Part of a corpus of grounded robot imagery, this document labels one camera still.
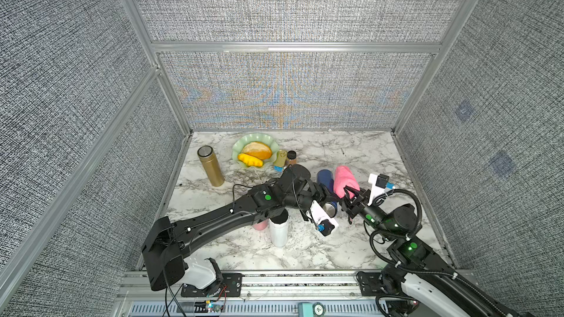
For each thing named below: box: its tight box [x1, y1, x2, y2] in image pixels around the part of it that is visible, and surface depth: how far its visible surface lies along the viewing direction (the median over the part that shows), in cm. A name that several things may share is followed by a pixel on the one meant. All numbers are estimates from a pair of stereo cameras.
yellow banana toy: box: [237, 153, 264, 168], surface depth 103 cm
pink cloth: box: [333, 165, 361, 199], surface depth 66 cm
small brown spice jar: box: [287, 149, 298, 166], surface depth 99 cm
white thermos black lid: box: [268, 208, 289, 248], surface depth 70 cm
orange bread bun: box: [241, 140, 273, 160], surface depth 106 cm
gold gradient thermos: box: [196, 145, 225, 188], surface depth 87 cm
